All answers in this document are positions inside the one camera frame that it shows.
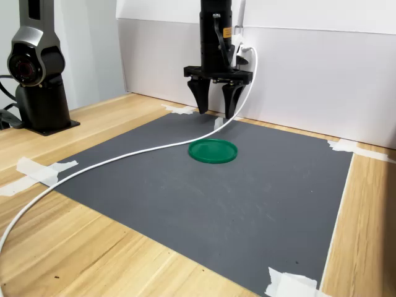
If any round green lid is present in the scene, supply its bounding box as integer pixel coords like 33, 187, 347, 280
187, 139, 239, 165

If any white tape piece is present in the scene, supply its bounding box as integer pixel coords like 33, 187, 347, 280
264, 267, 334, 297
0, 157, 79, 197
161, 104, 199, 116
327, 139, 396, 165

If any white partition board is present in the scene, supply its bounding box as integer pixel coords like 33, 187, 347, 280
116, 0, 396, 149

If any dark grey mat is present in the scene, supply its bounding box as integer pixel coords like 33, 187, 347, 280
40, 110, 355, 297

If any white camera box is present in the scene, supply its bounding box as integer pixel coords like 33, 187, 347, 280
231, 33, 253, 67

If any white camera cable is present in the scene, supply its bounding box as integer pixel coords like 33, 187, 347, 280
0, 46, 259, 257

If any black cable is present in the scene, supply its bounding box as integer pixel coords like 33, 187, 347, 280
0, 103, 25, 130

